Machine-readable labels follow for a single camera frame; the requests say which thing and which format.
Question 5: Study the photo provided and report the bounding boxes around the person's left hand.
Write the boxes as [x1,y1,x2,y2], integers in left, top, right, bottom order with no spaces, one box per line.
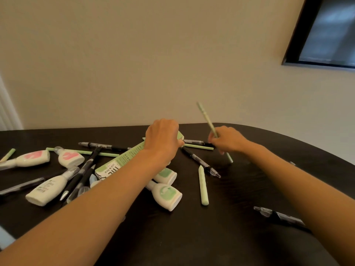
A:
[143,118,185,164]

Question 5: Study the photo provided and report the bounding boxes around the person's right hand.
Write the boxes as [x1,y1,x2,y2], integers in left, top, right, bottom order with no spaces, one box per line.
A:
[208,126,251,156]

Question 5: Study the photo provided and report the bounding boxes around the white green correction tape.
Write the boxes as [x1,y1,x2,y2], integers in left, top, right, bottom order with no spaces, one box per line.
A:
[145,180,183,212]
[153,167,178,186]

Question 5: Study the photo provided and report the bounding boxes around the light green pencil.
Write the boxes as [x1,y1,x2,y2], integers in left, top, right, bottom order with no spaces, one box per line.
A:
[0,148,16,163]
[45,147,120,158]
[196,102,234,164]

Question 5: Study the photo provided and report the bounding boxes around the green pencil box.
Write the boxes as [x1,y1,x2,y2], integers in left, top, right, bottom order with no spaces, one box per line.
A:
[95,131,185,181]

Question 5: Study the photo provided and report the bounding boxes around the green highlighter stick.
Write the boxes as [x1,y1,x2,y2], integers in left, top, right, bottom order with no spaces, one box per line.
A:
[198,165,209,206]

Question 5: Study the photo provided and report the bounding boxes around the white pink correction tape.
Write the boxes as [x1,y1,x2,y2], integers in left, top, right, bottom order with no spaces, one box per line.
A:
[0,150,50,171]
[54,146,85,168]

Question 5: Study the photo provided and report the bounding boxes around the white printed correction tape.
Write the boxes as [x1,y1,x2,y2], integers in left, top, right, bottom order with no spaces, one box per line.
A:
[25,166,80,207]

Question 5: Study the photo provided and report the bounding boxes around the person's right forearm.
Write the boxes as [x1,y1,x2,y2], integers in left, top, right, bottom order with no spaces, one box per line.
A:
[244,142,355,266]

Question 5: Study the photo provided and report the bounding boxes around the person's left forearm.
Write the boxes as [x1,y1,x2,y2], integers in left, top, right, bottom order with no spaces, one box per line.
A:
[0,149,172,266]

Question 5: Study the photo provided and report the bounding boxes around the black wall television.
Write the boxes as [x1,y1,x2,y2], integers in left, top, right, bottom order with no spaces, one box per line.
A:
[282,0,355,69]

